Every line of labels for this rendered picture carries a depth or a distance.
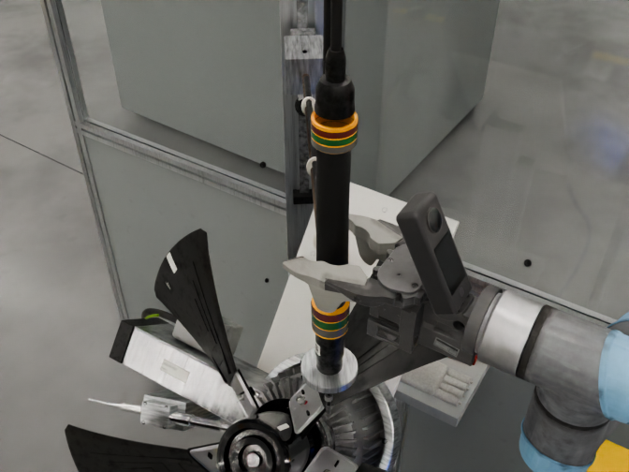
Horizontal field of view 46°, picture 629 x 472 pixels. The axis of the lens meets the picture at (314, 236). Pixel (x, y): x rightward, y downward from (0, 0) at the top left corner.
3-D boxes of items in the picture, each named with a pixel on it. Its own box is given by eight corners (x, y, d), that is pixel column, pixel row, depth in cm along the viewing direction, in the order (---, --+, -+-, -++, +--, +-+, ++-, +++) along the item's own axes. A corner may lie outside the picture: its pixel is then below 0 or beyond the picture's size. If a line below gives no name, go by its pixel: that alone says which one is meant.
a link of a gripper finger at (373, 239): (328, 246, 86) (379, 291, 80) (328, 206, 82) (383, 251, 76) (348, 236, 87) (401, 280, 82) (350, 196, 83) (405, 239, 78)
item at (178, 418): (259, 439, 122) (92, 405, 136) (260, 426, 122) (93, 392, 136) (253, 442, 120) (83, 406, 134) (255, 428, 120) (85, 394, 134)
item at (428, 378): (412, 354, 167) (413, 348, 166) (474, 382, 161) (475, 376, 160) (395, 380, 162) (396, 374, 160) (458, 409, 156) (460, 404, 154)
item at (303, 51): (285, 70, 139) (283, 28, 134) (321, 69, 140) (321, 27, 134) (285, 98, 132) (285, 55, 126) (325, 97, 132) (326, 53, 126)
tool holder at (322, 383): (299, 338, 95) (297, 285, 89) (353, 336, 96) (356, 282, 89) (301, 395, 89) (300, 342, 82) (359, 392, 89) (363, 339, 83)
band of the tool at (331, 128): (310, 131, 71) (309, 105, 69) (354, 130, 71) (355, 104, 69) (312, 157, 68) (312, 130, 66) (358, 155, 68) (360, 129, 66)
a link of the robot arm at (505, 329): (524, 340, 66) (553, 285, 71) (475, 319, 67) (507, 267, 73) (509, 391, 71) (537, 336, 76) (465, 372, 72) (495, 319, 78)
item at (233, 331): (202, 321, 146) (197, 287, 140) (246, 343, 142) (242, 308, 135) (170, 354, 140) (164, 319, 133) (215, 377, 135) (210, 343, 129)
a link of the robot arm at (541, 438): (621, 439, 80) (650, 376, 73) (563, 505, 75) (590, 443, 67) (558, 395, 85) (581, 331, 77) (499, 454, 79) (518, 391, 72)
